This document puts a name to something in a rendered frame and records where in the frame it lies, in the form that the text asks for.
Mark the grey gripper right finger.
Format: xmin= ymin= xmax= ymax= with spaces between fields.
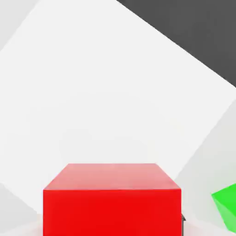
xmin=181 ymin=213 xmax=216 ymax=236

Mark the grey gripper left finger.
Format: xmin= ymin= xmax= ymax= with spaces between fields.
xmin=12 ymin=213 xmax=44 ymax=236

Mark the small red cube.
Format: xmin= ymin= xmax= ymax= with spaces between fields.
xmin=42 ymin=163 xmax=182 ymax=236

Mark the small green cube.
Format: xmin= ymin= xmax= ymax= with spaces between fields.
xmin=211 ymin=183 xmax=236 ymax=233

